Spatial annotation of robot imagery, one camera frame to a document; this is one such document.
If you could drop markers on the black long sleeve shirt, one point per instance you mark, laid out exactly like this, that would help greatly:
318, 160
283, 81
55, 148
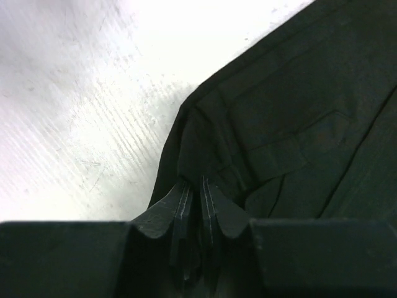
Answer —
301, 125

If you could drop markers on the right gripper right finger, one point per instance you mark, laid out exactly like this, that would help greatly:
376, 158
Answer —
222, 220

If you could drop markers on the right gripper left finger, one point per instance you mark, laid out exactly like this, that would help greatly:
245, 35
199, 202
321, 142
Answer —
161, 240

